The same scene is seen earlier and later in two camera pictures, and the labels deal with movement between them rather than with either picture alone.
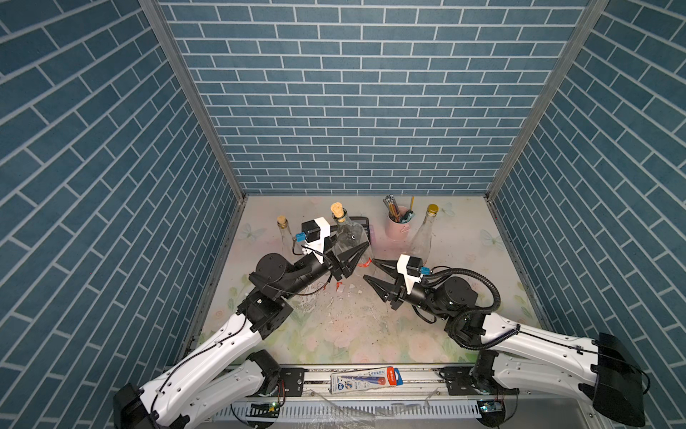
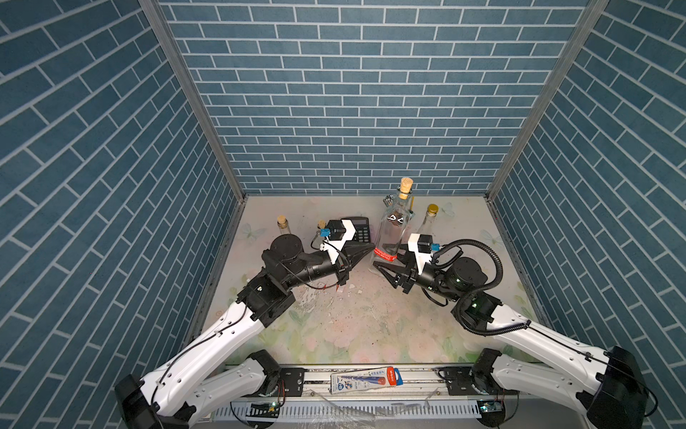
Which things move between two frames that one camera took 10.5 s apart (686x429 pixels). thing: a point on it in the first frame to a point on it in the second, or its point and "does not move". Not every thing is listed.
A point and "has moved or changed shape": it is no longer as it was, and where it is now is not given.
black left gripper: x=335 y=264 does not move
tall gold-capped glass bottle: x=420 y=245 does not move
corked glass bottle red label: x=351 y=237 has moved or changed shape
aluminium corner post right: x=592 y=15 does not move
